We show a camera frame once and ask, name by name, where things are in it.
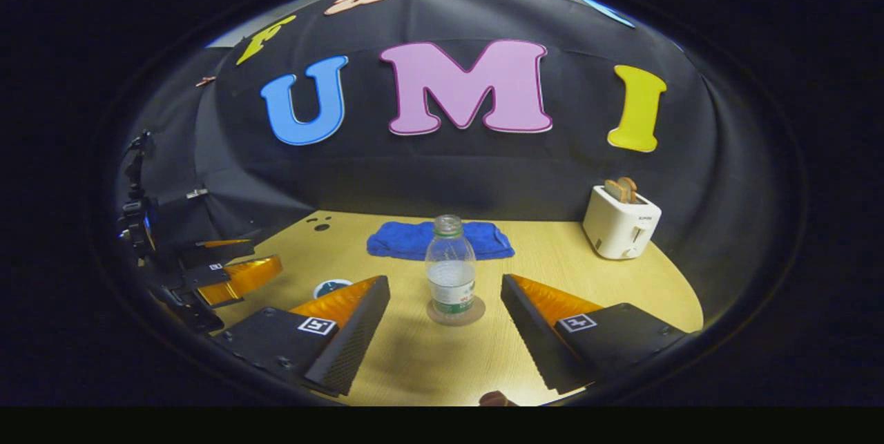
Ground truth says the round brown coaster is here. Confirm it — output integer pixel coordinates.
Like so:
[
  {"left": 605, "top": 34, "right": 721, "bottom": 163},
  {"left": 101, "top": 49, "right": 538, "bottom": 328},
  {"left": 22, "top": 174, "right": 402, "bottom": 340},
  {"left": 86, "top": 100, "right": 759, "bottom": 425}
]
[{"left": 426, "top": 296, "right": 486, "bottom": 326}]

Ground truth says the white toaster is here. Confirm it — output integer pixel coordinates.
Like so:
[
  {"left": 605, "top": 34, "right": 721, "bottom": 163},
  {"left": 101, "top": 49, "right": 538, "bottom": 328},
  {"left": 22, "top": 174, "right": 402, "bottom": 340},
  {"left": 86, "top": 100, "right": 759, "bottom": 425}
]
[{"left": 582, "top": 185, "right": 662, "bottom": 260}]

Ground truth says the black backdrop cloth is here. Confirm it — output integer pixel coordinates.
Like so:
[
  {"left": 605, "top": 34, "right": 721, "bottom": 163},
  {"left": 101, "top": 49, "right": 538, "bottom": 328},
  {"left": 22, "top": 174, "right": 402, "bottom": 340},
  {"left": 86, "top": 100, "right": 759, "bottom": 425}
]
[{"left": 117, "top": 0, "right": 795, "bottom": 320}]

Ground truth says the clear plastic water bottle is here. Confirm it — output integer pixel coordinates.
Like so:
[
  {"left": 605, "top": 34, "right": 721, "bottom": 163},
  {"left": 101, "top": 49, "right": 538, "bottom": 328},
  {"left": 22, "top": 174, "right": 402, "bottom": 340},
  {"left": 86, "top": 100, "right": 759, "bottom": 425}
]
[{"left": 425, "top": 215, "right": 477, "bottom": 316}]

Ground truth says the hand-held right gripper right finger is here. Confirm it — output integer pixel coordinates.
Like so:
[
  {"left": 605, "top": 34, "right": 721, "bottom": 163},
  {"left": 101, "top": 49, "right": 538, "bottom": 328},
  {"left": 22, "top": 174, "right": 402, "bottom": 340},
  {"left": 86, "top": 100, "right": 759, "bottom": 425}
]
[{"left": 501, "top": 273, "right": 698, "bottom": 395}]

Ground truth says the blue towel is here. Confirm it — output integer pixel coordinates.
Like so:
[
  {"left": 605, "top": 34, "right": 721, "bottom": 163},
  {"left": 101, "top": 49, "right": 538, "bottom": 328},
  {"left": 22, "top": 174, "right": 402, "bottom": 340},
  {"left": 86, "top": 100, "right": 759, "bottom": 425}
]
[{"left": 366, "top": 221, "right": 515, "bottom": 262}]

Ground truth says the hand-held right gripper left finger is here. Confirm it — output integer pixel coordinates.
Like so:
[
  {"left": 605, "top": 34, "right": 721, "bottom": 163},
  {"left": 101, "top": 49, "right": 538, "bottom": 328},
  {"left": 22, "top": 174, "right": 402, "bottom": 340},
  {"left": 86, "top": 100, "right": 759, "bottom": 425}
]
[{"left": 211, "top": 275, "right": 392, "bottom": 398}]

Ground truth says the white teacup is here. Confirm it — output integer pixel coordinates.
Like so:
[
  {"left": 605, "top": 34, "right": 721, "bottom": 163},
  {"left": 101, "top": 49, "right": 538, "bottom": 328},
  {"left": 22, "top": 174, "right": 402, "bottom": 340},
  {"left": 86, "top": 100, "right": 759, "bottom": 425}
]
[{"left": 313, "top": 279, "right": 354, "bottom": 300}]

